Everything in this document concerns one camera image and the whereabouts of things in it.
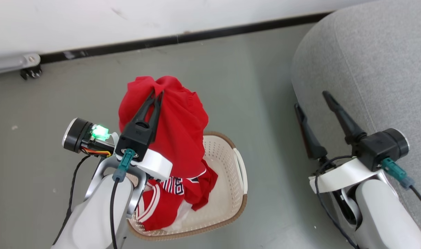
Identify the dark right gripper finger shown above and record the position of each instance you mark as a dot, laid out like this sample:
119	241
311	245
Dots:
345	122
311	138

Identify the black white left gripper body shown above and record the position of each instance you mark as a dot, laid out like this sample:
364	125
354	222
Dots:
137	138

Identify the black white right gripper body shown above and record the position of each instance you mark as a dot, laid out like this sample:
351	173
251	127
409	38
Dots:
369	150

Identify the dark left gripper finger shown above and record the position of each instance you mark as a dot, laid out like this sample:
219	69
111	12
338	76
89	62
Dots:
156	112
144	110

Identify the plain red garment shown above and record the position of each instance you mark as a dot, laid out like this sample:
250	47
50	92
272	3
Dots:
182	138

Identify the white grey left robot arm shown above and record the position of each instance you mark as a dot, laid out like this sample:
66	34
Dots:
92	214

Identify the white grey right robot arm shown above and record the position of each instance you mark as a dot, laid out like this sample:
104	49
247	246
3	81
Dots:
380	214

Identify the white laundry basket brown rim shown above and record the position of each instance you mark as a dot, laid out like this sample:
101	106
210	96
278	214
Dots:
224	193

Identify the red jersey with white stripes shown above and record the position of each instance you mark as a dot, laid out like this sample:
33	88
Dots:
162	207

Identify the grey fabric sofa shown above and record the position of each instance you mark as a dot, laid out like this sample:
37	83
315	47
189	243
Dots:
369	52

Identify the black baseboard strip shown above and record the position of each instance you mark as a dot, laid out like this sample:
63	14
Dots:
196	35

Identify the small black caster wheel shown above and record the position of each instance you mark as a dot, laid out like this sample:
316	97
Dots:
31	73

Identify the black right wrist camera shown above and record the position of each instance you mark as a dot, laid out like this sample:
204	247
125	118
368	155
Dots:
398	143

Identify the left wrist camera green light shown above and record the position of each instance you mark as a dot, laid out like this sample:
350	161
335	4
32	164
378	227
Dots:
77	136

